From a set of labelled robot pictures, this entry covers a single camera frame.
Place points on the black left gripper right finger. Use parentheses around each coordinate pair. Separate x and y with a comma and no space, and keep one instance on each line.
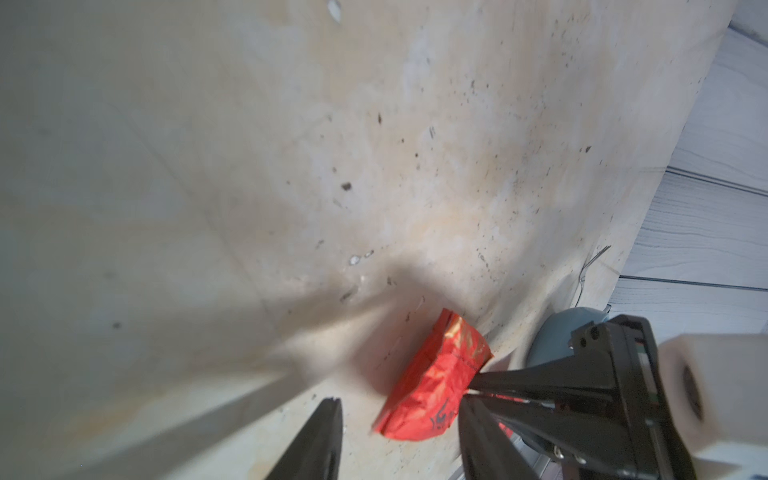
(486,452)

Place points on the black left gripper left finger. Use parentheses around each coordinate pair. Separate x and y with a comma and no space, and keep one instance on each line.
(316,450)

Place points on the blue round plate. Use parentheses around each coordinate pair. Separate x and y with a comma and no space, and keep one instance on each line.
(551,342)

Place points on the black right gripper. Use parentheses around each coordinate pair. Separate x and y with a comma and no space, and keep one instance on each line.
(645,446)

